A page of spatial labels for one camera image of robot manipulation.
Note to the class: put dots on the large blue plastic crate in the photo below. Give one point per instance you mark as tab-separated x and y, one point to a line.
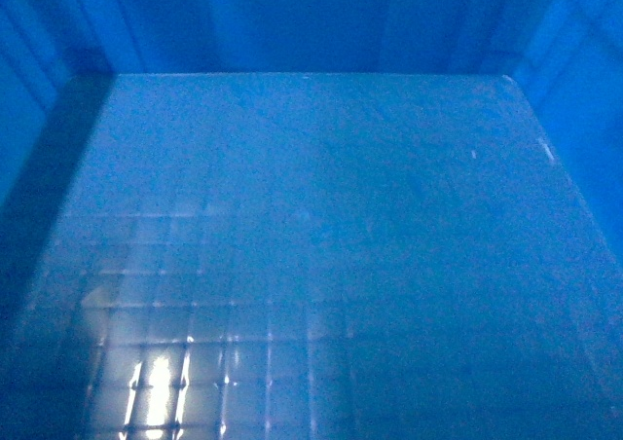
311	219

